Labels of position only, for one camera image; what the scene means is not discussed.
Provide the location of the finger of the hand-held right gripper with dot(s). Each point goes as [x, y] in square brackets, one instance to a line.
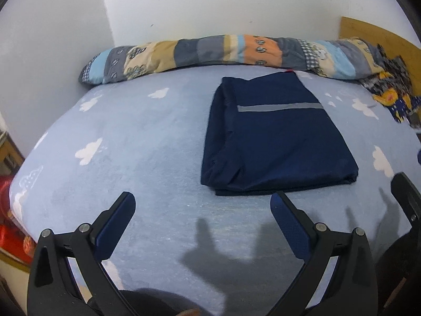
[406, 197]

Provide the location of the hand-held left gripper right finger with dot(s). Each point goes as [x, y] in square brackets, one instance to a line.
[291, 225]

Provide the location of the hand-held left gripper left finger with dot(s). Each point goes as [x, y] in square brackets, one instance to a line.
[115, 227]

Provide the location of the navy blue jacket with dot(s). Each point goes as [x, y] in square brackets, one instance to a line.
[279, 138]

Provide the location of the light blue cloud bed sheet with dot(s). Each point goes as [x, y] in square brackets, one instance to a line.
[131, 171]

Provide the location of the person's right leg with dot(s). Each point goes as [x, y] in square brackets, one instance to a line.
[401, 270]

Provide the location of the red glossy bag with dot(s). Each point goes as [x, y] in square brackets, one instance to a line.
[13, 240]
[5, 192]

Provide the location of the cartoon print cloth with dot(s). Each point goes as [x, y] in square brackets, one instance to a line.
[391, 95]

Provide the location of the wooden cabinet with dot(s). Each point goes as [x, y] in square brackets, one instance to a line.
[7, 153]

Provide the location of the wooden headboard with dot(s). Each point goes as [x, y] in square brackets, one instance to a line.
[361, 29]

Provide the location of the rolled patchwork quilt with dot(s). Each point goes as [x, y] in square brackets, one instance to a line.
[197, 52]

